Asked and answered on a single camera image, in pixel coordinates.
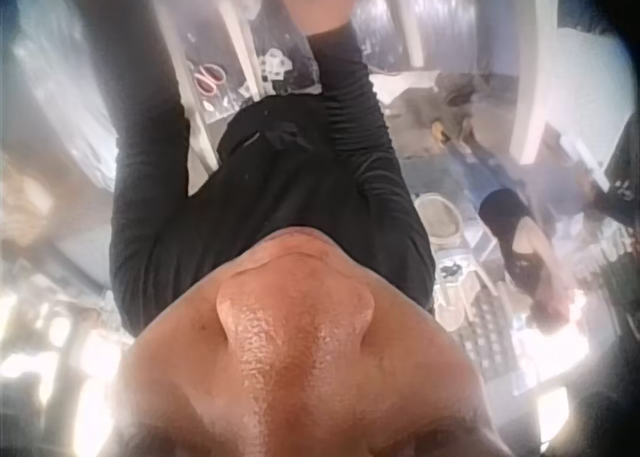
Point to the person's right hand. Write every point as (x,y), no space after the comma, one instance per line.
(315,7)

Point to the black work mat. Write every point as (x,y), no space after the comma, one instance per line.
(295,52)

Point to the white plastic part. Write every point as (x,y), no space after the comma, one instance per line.
(274,64)

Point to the white round chair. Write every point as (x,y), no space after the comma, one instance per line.
(441,219)

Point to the grey keyboard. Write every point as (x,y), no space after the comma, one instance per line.
(487,339)

